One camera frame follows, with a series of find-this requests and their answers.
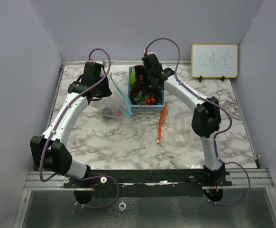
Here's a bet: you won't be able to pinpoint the green leaf vegetable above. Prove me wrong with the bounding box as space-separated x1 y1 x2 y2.
129 70 136 87

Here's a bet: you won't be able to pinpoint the dark grape bunch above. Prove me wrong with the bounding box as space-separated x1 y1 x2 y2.
129 84 163 105

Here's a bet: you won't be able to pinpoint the dark purple plum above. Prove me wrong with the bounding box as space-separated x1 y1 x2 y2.
101 108 112 118

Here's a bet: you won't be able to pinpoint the cherry tomatoes with green leaves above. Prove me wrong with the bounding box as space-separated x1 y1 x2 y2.
134 94 155 105

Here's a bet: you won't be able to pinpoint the clear bag blue zipper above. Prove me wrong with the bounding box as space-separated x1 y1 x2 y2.
98 73 132 119

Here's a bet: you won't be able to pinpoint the blue plastic basket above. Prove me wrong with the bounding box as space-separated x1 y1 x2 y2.
128 66 165 112

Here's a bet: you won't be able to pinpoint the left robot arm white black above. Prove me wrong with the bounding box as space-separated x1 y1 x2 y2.
30 60 112 188

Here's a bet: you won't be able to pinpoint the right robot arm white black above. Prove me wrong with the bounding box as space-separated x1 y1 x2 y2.
134 53 225 186

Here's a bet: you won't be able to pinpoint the clear bag orange zipper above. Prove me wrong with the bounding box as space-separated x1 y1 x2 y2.
156 102 201 147

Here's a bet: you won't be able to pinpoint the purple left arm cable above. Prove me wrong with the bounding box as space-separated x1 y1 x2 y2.
38 48 120 209

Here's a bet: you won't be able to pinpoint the small whiteboard wooden frame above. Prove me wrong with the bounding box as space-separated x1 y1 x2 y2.
191 43 239 79

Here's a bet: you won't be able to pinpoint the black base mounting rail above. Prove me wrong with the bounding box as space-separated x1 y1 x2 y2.
64 169 231 198

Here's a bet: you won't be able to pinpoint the aluminium frame rail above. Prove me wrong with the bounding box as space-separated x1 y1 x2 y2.
23 169 275 190

